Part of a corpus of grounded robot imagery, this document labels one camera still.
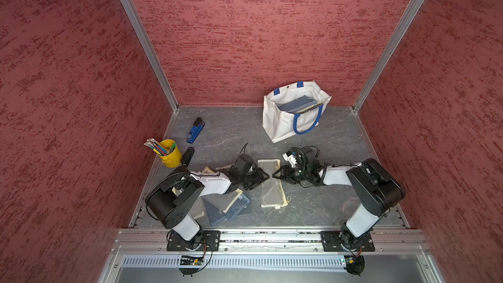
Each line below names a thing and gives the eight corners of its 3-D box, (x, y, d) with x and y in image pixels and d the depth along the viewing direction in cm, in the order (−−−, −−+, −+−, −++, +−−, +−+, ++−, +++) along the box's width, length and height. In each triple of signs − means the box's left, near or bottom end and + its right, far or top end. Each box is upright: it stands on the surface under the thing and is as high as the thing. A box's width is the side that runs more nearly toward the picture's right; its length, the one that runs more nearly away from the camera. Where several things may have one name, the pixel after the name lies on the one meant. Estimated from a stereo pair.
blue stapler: (187, 142, 106) (185, 138, 103) (198, 121, 116) (196, 117, 113) (196, 143, 106) (194, 139, 103) (206, 122, 116) (204, 118, 113)
